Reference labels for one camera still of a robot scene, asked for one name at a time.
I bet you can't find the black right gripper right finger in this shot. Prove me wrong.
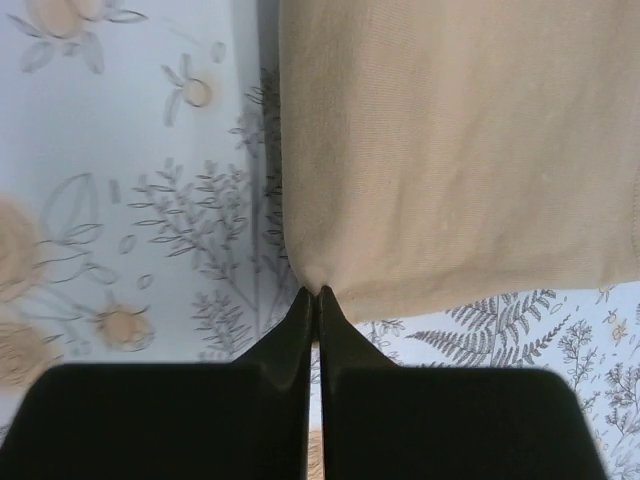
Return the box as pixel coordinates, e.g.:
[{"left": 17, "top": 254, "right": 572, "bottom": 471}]
[{"left": 318, "top": 288, "right": 605, "bottom": 479}]

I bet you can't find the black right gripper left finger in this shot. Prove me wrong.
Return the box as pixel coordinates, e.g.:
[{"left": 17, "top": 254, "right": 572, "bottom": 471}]
[{"left": 1, "top": 290, "right": 313, "bottom": 479}]

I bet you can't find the beige t shirt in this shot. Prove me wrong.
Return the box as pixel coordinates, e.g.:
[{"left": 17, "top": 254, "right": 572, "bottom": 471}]
[{"left": 279, "top": 1, "right": 639, "bottom": 322}]

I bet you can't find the floral patterned table mat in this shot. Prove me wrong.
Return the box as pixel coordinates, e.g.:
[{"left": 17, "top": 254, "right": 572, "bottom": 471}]
[{"left": 1, "top": 1, "right": 639, "bottom": 479}]

